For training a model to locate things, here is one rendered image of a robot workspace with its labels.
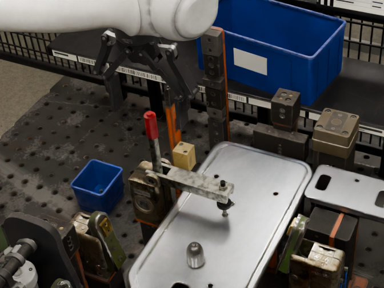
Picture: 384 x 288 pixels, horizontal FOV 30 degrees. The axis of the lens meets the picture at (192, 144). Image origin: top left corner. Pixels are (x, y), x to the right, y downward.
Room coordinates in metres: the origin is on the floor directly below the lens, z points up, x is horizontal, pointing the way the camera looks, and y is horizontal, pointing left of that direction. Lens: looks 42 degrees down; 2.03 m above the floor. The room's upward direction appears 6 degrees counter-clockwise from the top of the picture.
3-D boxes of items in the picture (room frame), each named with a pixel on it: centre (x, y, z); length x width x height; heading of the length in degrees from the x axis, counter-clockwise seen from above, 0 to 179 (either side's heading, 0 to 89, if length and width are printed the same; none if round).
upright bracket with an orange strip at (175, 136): (1.11, 0.03, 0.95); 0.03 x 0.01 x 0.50; 150
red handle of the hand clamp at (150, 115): (1.01, 0.07, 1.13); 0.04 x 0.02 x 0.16; 150
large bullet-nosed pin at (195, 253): (0.83, 0.01, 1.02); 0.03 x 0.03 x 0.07
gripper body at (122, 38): (1.01, 0.07, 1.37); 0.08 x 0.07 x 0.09; 59
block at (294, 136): (1.16, -0.19, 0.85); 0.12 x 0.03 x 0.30; 60
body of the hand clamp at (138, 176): (1.03, 0.09, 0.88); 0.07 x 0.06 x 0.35; 60
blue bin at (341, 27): (1.36, -0.20, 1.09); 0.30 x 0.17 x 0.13; 51
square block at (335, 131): (1.11, -0.30, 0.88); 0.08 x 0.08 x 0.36; 60
